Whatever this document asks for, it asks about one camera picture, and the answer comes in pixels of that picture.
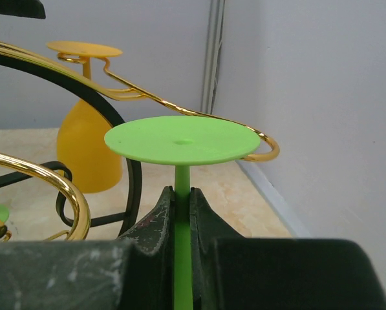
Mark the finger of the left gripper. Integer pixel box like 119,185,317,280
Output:
0,0,46,19

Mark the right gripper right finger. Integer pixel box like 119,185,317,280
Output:
189,188,386,309

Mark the gold wire wine glass rack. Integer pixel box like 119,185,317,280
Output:
0,37,281,243

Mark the orange wine glass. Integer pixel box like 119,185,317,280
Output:
47,41,122,193

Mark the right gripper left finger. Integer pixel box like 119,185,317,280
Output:
0,187,174,309

